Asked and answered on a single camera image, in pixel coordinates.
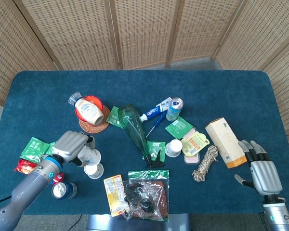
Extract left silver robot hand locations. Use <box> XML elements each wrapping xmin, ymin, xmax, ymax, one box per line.
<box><xmin>52</xmin><ymin>130</ymin><xmax>96</xmax><ymax>167</ymax></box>

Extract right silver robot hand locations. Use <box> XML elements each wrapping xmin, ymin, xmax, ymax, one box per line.
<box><xmin>234</xmin><ymin>140</ymin><xmax>283</xmax><ymax>195</ymax></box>

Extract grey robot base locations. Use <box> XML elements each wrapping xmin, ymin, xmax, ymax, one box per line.
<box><xmin>86</xmin><ymin>213</ymin><xmax>191</xmax><ymax>231</ymax></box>

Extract green tea sachet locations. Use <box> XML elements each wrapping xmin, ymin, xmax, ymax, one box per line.
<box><xmin>20</xmin><ymin>136</ymin><xmax>51</xmax><ymax>165</ymax></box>
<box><xmin>164</xmin><ymin>116</ymin><xmax>194</xmax><ymax>140</ymax></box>
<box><xmin>105</xmin><ymin>105</ymin><xmax>124</xmax><ymax>128</ymax></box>
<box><xmin>142</xmin><ymin>141</ymin><xmax>166</xmax><ymax>162</ymax></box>
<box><xmin>39</xmin><ymin>141</ymin><xmax>57</xmax><ymax>165</ymax></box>

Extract round woven rattan coaster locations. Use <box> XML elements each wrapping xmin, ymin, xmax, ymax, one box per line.
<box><xmin>78</xmin><ymin>103</ymin><xmax>111</xmax><ymax>133</ymax></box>

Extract creamy salad dressing bottle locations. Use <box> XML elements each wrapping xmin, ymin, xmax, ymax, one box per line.
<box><xmin>67</xmin><ymin>91</ymin><xmax>105</xmax><ymax>126</ymax></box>

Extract blue drink can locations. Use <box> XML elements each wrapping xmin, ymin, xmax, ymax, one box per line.
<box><xmin>51</xmin><ymin>181</ymin><xmax>78</xmax><ymax>200</ymax></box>

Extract red biscuit packet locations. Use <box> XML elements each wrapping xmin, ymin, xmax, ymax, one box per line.
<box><xmin>13</xmin><ymin>158</ymin><xmax>65</xmax><ymax>185</ymax></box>

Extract red bowl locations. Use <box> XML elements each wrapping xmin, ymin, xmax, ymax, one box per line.
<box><xmin>75</xmin><ymin>95</ymin><xmax>104</xmax><ymax>121</ymax></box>

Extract beige orange carton box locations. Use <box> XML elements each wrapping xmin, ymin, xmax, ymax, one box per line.
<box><xmin>205</xmin><ymin>117</ymin><xmax>250</xmax><ymax>169</ymax></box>

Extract yellow snack packet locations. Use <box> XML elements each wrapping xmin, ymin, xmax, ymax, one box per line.
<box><xmin>103</xmin><ymin>174</ymin><xmax>131</xmax><ymax>218</ymax></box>

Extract pink flat case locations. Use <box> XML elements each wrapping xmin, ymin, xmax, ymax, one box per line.
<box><xmin>182</xmin><ymin>127</ymin><xmax>200</xmax><ymax>165</ymax></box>

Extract yellow green labelled packet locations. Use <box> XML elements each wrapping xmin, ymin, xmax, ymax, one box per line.
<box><xmin>180</xmin><ymin>131</ymin><xmax>210</xmax><ymax>155</ymax></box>

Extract clear bag with green header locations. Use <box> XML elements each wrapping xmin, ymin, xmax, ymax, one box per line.
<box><xmin>128</xmin><ymin>169</ymin><xmax>170</xmax><ymax>222</ymax></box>

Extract crumpled clear bag black contents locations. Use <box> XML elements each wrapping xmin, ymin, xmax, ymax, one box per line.
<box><xmin>121</xmin><ymin>180</ymin><xmax>165</xmax><ymax>221</ymax></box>

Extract blue white toothpaste tube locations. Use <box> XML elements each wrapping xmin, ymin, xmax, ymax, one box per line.
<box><xmin>139</xmin><ymin>97</ymin><xmax>173</xmax><ymax>123</ymax></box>

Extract blue felt table cloth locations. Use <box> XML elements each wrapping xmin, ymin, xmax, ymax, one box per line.
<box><xmin>0</xmin><ymin>69</ymin><xmax>289</xmax><ymax>216</ymax></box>

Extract light green drink can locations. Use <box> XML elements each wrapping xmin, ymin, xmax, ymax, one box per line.
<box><xmin>166</xmin><ymin>97</ymin><xmax>184</xmax><ymax>122</ymax></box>

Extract woven wooden folding screen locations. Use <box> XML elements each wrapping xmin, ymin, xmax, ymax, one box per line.
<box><xmin>0</xmin><ymin>0</ymin><xmax>289</xmax><ymax>198</ymax></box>

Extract beige braided rope bundle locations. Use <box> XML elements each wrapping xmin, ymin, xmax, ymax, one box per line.
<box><xmin>192</xmin><ymin>145</ymin><xmax>219</xmax><ymax>183</ymax></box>

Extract thin black floor cable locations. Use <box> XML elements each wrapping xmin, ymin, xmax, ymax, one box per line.
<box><xmin>71</xmin><ymin>214</ymin><xmax>83</xmax><ymax>231</ymax></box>

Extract blue handled screwdriver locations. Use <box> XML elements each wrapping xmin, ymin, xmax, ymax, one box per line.
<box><xmin>145</xmin><ymin>113</ymin><xmax>167</xmax><ymax>139</ymax></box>

